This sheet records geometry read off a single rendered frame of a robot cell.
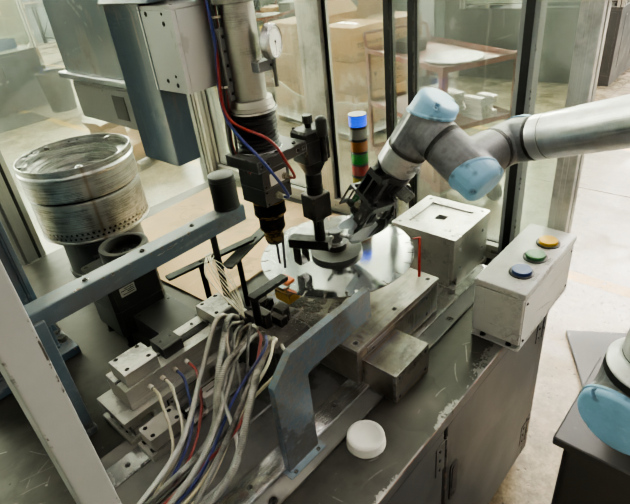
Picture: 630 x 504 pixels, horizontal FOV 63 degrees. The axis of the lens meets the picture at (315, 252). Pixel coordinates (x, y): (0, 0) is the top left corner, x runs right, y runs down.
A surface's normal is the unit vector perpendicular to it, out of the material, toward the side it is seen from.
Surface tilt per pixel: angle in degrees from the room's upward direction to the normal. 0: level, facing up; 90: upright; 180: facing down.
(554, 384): 0
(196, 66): 90
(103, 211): 90
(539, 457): 0
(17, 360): 90
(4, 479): 0
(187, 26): 90
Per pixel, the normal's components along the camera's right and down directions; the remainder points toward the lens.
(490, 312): -0.67, 0.44
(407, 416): -0.10, -0.85
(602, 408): -0.77, 0.49
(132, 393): 0.74, 0.29
